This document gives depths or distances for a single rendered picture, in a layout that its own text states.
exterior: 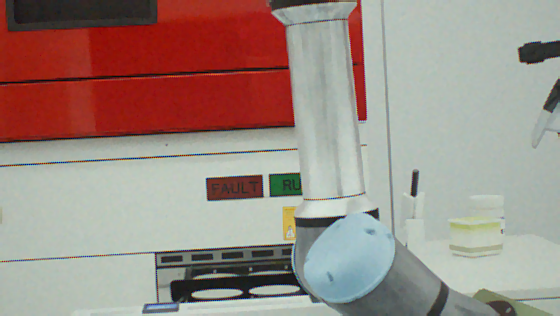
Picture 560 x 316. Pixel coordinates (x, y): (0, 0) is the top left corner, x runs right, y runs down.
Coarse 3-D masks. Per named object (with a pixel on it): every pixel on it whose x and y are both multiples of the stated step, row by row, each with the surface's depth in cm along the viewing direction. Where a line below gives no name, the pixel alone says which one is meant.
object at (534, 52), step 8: (520, 48) 165; (528, 48) 165; (536, 48) 164; (544, 48) 164; (552, 48) 163; (520, 56) 166; (528, 56) 165; (536, 56) 164; (544, 56) 164; (552, 56) 163; (528, 64) 166; (536, 64) 166
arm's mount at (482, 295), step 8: (472, 296) 152; (480, 296) 150; (488, 296) 148; (496, 296) 146; (504, 296) 144; (488, 304) 145; (496, 304) 143; (504, 304) 142; (512, 304) 141; (520, 304) 139; (504, 312) 140; (512, 312) 138; (520, 312) 137; (528, 312) 136; (536, 312) 134; (544, 312) 133
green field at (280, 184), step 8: (272, 176) 228; (280, 176) 228; (288, 176) 229; (296, 176) 229; (272, 184) 228; (280, 184) 229; (288, 184) 229; (296, 184) 229; (272, 192) 229; (280, 192) 229; (288, 192) 229; (296, 192) 229
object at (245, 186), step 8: (256, 176) 228; (208, 184) 228; (216, 184) 228; (224, 184) 228; (232, 184) 228; (240, 184) 228; (248, 184) 228; (256, 184) 228; (216, 192) 228; (224, 192) 228; (232, 192) 228; (240, 192) 228; (248, 192) 228; (256, 192) 228
